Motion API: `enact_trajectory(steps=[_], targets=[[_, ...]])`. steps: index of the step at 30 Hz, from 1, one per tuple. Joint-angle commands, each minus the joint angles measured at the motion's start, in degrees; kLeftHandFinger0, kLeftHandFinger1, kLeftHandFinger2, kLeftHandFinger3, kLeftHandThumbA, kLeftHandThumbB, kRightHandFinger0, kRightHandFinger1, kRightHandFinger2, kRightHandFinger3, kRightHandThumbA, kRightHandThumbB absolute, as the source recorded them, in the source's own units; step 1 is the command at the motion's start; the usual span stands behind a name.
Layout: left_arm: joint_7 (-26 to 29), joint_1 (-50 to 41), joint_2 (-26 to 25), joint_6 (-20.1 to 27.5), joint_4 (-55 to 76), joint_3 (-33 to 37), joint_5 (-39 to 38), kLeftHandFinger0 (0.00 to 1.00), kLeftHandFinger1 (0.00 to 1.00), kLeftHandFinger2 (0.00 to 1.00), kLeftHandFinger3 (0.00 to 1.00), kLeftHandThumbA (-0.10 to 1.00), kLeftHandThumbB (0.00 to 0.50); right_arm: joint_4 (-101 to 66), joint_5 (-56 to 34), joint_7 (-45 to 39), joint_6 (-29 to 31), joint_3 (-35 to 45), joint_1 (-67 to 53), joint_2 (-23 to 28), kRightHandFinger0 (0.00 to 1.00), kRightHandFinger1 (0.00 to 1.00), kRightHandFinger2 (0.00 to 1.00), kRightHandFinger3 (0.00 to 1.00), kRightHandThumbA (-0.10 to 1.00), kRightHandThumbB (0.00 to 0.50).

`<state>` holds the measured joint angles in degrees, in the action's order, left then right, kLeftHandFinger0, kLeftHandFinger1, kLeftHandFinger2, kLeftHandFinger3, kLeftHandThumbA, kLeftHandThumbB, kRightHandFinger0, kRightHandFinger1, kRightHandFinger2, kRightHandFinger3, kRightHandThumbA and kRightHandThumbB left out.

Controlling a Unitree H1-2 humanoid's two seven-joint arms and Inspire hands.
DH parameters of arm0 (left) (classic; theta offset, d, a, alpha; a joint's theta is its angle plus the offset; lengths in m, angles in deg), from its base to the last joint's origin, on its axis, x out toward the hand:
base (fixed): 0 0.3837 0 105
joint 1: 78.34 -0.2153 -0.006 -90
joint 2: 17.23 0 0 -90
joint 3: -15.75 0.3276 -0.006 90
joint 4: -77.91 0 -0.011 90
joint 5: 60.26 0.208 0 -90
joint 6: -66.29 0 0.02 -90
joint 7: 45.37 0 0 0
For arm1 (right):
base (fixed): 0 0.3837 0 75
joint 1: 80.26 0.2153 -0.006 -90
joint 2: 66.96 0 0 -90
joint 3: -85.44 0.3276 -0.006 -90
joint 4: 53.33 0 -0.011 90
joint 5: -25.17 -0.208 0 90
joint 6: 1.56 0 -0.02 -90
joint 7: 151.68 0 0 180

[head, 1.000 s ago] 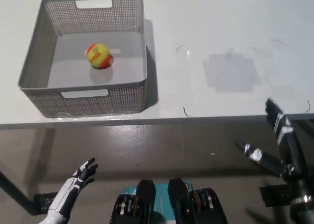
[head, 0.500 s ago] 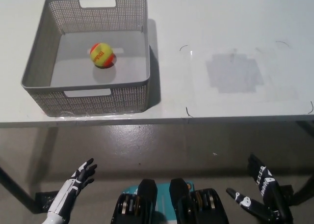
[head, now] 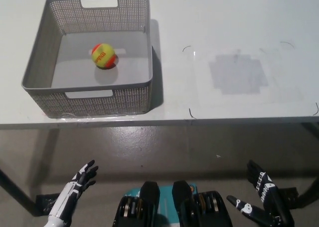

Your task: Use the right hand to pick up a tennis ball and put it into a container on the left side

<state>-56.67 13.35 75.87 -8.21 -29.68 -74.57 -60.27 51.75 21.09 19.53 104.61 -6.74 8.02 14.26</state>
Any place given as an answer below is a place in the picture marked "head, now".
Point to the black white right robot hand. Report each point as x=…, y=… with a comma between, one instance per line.
x=269, y=199

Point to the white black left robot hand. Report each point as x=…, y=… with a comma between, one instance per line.
x=74, y=189

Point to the orange and yellow tennis ball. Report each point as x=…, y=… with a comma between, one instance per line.
x=103, y=55

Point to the black metal table leg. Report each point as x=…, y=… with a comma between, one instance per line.
x=17, y=189

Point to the black teal robot body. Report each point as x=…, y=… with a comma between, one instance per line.
x=149, y=207

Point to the grey perforated plastic basket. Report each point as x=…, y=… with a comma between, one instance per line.
x=45, y=50

